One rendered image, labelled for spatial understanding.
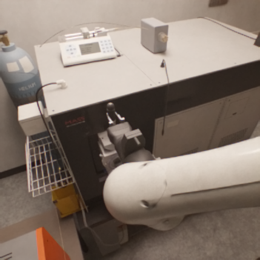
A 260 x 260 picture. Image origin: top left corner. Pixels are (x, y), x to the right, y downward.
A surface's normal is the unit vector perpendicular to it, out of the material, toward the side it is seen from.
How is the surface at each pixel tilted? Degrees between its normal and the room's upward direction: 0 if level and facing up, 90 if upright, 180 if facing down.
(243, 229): 0
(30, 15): 90
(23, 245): 0
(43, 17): 90
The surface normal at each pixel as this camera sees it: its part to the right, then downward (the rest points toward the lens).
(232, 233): -0.03, -0.73
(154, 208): -0.27, 0.33
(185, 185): -0.48, -0.18
